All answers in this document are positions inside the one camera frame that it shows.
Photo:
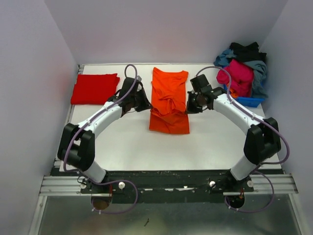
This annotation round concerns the orange t shirt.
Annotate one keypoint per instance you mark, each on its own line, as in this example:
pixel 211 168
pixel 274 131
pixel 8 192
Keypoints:
pixel 169 103

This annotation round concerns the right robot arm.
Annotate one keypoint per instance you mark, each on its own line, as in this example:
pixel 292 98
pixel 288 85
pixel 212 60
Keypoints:
pixel 262 139

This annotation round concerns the magenta t shirt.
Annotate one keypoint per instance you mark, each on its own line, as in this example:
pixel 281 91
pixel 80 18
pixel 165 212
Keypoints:
pixel 241 79

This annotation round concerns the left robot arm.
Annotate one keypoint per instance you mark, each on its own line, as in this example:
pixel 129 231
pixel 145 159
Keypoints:
pixel 77 145

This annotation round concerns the folded red t shirt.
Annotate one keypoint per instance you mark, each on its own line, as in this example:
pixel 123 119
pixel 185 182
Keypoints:
pixel 94 89

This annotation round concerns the aluminium frame profile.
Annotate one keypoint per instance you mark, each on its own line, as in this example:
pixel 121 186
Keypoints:
pixel 56 163

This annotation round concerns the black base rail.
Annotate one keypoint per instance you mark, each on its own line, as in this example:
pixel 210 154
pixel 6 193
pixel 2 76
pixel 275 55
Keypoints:
pixel 163 186

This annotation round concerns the blue plastic bin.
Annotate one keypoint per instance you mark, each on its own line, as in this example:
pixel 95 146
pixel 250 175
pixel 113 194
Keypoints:
pixel 249 101

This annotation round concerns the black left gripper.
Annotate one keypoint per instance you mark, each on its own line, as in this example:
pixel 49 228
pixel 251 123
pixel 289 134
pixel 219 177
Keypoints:
pixel 145 105

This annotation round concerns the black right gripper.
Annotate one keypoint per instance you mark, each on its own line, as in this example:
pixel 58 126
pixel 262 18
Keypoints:
pixel 190 109

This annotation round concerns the black t shirt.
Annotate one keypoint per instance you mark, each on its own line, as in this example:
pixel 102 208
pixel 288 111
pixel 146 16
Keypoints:
pixel 247 53

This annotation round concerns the grey blue t shirt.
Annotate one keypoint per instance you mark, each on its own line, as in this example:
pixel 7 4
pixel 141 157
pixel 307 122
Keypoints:
pixel 259 68

